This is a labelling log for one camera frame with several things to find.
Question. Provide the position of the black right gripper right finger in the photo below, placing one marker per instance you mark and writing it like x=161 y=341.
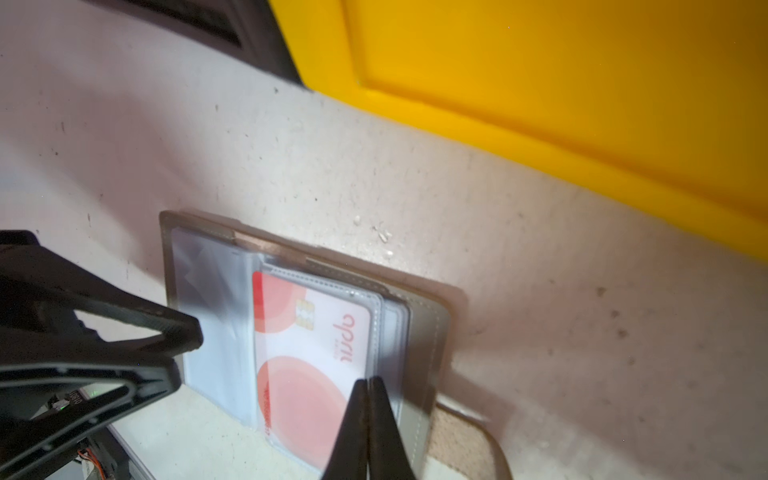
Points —
x=387 y=458

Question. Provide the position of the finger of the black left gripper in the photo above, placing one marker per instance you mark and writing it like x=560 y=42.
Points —
x=31 y=441
x=42 y=292

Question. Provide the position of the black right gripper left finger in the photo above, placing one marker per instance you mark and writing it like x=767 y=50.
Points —
x=349 y=456

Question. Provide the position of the white april card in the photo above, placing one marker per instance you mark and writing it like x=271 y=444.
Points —
x=310 y=348

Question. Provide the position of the black plastic bin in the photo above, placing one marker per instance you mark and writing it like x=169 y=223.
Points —
x=243 y=29

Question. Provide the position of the yellow plastic bin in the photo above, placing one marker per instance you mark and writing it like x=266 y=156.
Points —
x=661 y=105

